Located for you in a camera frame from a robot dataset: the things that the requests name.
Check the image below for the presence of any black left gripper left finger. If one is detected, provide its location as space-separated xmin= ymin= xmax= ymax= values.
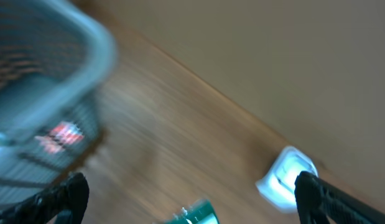
xmin=0 ymin=172 xmax=90 ymax=224

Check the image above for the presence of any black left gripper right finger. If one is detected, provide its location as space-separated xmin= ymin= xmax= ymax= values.
xmin=294 ymin=171 xmax=385 ymax=224

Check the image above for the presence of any red tissue pack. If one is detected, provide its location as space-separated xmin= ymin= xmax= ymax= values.
xmin=35 ymin=121 xmax=84 ymax=154

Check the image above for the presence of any large green 3M package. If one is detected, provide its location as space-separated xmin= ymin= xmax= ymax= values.
xmin=162 ymin=199 xmax=220 ymax=224

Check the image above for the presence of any white barcode scanner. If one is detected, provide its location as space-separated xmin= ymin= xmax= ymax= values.
xmin=256 ymin=146 xmax=318 ymax=213

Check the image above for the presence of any grey plastic basket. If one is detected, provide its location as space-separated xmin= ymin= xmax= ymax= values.
xmin=0 ymin=0 xmax=116 ymax=211

